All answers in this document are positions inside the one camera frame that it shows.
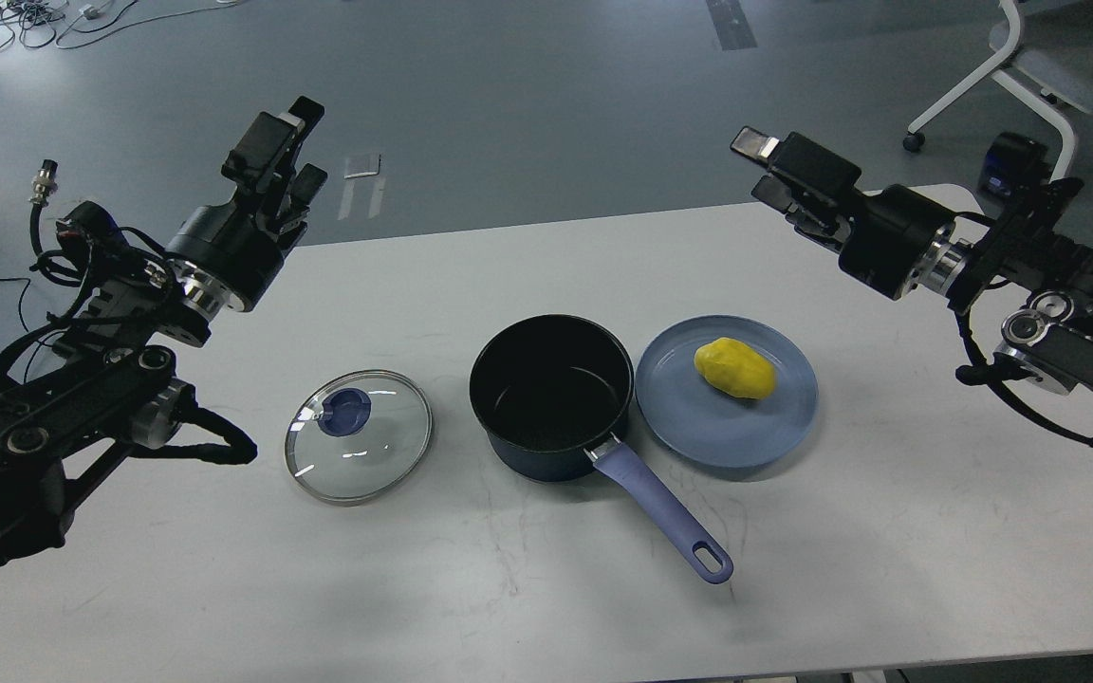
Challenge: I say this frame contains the floor cables and power strip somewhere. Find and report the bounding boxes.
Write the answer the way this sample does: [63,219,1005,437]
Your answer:
[0,0,244,64]

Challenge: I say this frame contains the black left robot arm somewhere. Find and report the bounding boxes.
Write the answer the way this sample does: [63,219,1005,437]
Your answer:
[0,97,328,566]

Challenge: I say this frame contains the white office chair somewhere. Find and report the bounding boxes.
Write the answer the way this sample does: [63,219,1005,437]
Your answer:
[902,1,1093,180]

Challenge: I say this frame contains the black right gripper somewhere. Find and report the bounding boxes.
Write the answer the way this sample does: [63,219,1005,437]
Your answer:
[730,128,954,301]

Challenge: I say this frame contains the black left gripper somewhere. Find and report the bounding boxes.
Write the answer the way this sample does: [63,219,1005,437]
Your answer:
[166,97,328,313]

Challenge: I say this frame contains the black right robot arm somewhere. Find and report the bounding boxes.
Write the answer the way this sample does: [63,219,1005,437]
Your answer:
[730,128,1093,447]

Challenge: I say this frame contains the blue plate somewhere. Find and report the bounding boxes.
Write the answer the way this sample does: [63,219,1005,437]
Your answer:
[635,315,820,479]

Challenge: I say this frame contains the glass pot lid blue knob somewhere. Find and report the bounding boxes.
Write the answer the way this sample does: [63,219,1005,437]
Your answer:
[284,369,435,507]

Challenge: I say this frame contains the dark blue saucepan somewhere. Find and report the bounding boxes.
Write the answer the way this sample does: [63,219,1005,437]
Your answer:
[469,314,734,584]

